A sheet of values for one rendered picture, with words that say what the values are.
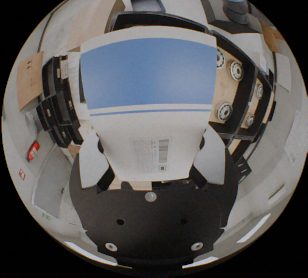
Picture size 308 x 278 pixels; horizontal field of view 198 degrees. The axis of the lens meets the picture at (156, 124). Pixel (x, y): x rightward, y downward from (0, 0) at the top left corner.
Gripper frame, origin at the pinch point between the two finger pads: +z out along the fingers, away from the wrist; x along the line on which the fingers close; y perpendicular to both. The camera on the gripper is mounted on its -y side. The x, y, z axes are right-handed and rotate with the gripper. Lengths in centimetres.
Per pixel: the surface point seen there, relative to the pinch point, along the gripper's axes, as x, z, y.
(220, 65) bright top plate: 27.8, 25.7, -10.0
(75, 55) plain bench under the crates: -45, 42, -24
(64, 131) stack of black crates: -128, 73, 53
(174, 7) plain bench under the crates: 13, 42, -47
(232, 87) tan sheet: 39.8, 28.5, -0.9
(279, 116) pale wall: 342, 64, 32
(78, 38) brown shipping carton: -29.8, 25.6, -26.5
